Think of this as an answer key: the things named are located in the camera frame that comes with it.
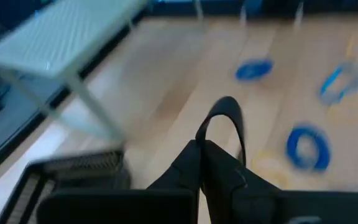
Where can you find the black wide rubber band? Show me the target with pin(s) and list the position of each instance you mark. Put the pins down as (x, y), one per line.
(225, 105)

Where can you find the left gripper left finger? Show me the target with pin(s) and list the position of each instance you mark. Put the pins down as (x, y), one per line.
(185, 171)

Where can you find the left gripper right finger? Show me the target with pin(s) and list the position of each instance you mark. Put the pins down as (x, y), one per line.
(228, 193)

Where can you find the black slotted plastic basket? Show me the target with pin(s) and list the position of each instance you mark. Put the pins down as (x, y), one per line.
(82, 161)

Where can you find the blue spiral coil keyring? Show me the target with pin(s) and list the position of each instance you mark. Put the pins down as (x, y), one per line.
(294, 149)
(328, 82)
(253, 70)

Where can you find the green perforated metal shelf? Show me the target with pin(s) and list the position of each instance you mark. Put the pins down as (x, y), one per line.
(57, 34)

